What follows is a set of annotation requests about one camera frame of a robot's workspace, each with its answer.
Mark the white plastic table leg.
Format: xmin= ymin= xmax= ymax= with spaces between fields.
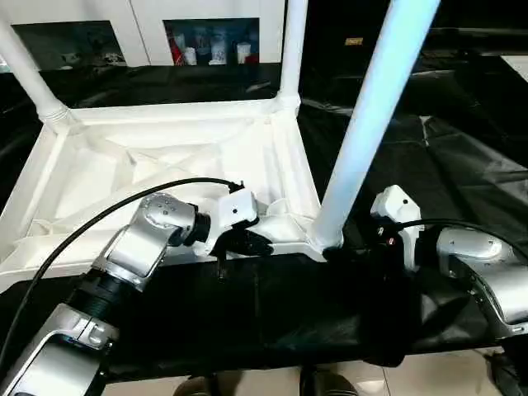
xmin=276 ymin=0 xmax=309 ymax=112
xmin=309 ymin=0 xmax=442 ymax=252
xmin=0 ymin=21 xmax=75 ymax=133

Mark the white plastic table top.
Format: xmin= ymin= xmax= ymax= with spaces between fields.
xmin=0 ymin=95 xmax=343 ymax=291

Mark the black work mat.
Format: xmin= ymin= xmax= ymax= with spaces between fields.
xmin=0 ymin=33 xmax=528 ymax=384

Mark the white cabinet with glass doors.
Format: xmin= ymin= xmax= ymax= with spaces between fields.
xmin=0 ymin=0 xmax=285 ymax=67

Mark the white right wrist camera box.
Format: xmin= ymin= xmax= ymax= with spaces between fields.
xmin=370 ymin=186 xmax=426 ymax=269

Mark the black left wrist camera cable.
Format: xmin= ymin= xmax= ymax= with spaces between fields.
xmin=0 ymin=177 xmax=245 ymax=364

